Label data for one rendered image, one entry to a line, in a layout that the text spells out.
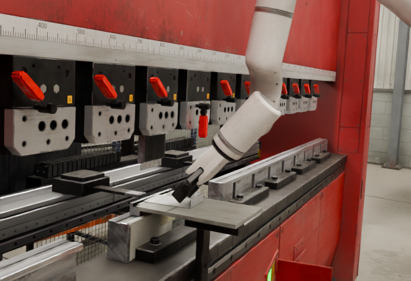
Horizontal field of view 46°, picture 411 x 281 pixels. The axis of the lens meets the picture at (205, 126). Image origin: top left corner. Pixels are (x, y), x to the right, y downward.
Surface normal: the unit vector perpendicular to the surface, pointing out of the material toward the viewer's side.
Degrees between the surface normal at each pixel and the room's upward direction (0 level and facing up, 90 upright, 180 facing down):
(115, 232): 90
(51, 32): 90
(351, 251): 90
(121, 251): 90
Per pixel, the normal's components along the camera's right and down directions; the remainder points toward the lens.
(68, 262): 0.90, 0.09
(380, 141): -0.57, 0.05
